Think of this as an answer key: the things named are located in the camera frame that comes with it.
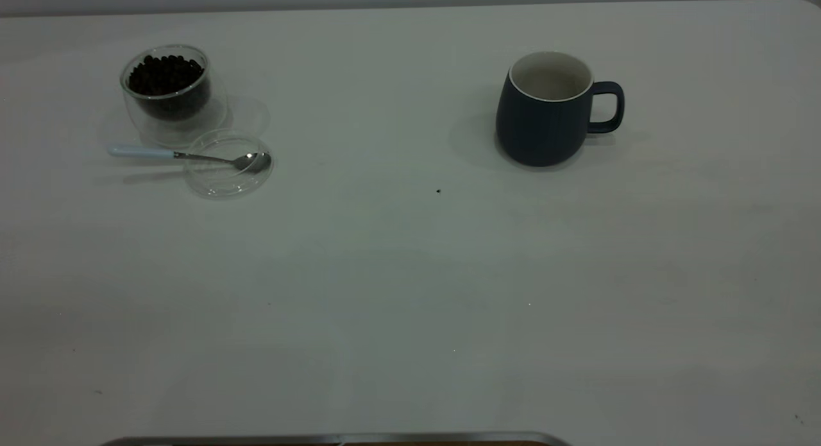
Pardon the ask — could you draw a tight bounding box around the grey-blue ceramic mug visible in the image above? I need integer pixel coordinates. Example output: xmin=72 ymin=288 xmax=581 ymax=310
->
xmin=495 ymin=51 xmax=625 ymax=167

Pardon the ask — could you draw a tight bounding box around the coffee bean pile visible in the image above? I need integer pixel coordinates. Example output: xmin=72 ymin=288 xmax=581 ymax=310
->
xmin=127 ymin=53 xmax=212 ymax=121

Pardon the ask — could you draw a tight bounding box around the clear double-wall glass cup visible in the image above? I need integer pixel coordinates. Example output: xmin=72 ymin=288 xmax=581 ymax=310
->
xmin=119 ymin=44 xmax=228 ymax=148

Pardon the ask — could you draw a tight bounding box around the metal spoon pale blue handle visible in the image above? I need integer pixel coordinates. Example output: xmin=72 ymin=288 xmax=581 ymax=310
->
xmin=107 ymin=144 xmax=272 ymax=175

